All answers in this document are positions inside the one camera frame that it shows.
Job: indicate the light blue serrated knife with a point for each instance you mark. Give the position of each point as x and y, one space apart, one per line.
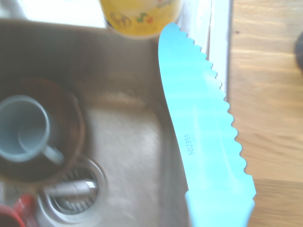
203 132

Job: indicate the stainless steel sink basin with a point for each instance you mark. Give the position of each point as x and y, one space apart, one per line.
127 146

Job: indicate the metal sink drain strainer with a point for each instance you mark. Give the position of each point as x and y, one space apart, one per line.
80 203

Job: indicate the brown wooden bowl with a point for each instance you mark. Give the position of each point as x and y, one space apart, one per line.
71 113

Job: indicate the yellow printed container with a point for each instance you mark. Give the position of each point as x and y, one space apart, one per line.
139 16

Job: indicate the grey ceramic mug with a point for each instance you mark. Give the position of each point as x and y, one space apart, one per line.
21 130

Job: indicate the dark round object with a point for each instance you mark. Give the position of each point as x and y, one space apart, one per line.
299 52

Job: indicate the red ceramic mug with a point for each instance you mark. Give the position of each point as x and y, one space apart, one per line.
16 210

